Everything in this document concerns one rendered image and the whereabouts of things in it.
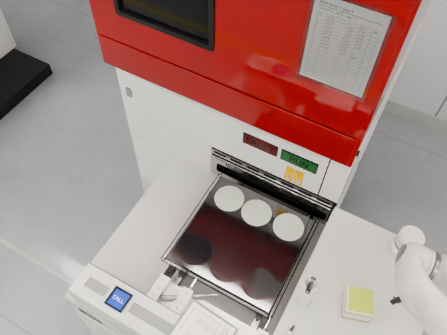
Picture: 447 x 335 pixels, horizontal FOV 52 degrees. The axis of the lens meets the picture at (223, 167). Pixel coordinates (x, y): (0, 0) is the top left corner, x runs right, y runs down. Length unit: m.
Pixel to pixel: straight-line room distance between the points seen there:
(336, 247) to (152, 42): 0.79
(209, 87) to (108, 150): 1.65
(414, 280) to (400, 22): 0.49
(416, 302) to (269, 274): 0.55
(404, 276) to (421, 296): 0.05
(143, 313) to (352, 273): 0.60
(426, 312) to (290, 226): 0.64
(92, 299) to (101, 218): 1.27
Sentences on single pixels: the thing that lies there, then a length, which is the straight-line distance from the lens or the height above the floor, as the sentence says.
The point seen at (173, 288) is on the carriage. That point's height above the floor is 0.88.
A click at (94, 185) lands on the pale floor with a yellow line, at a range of 2.72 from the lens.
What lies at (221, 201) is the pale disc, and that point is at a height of 0.90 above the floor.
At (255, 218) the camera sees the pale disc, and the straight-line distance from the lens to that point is 1.50.
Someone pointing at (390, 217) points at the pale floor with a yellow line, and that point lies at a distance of 2.71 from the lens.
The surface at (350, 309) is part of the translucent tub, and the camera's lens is 1.29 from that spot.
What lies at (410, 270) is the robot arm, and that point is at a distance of 1.01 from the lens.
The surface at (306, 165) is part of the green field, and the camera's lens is 1.39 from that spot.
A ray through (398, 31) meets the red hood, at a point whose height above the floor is 1.66.
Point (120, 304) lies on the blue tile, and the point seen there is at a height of 0.96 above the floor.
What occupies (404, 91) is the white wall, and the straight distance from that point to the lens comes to 3.07.
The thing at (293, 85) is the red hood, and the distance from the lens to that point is 1.13.
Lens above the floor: 2.21
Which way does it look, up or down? 55 degrees down
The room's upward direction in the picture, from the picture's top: 2 degrees clockwise
